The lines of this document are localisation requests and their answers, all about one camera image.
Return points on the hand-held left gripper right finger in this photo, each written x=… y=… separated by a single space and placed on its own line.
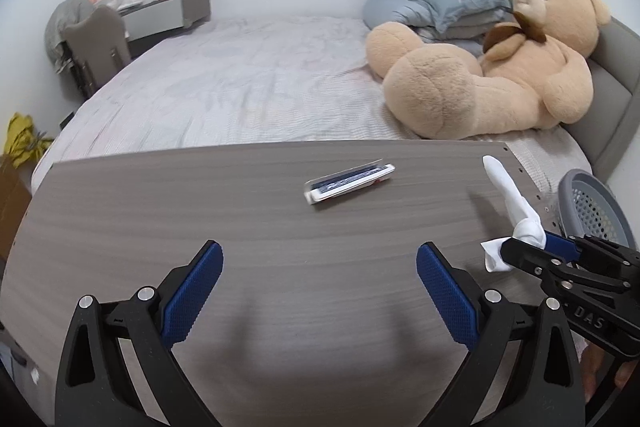
x=445 y=294

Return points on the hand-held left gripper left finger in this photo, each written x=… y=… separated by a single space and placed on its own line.
x=192 y=292

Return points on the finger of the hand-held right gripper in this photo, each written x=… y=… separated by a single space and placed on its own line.
x=530 y=257
x=562 y=246

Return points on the white tissue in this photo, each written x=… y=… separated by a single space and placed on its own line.
x=520 y=207

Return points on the grey plastic basket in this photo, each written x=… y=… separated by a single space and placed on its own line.
x=595 y=202

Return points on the person's right hand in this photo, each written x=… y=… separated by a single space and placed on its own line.
x=595 y=372

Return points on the flat blue and white box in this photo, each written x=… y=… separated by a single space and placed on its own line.
x=350 y=182

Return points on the grey upholstered headboard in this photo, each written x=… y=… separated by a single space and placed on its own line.
x=615 y=97

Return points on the large beige teddy bear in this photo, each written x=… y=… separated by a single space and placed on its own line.
x=450 y=82

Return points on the brown cabinet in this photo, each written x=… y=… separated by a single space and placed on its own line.
x=11 y=202

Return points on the bed with light checked sheet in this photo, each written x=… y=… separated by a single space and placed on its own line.
x=240 y=77

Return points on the yellow bag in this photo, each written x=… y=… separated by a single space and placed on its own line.
x=22 y=139

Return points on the grey chair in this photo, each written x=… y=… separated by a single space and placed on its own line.
x=100 y=47

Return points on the grey and white desk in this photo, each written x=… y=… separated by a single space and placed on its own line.
x=165 y=14

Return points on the grey blue pillows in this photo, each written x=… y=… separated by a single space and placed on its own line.
x=385 y=12

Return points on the grey jacket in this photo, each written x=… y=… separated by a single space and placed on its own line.
x=60 y=27

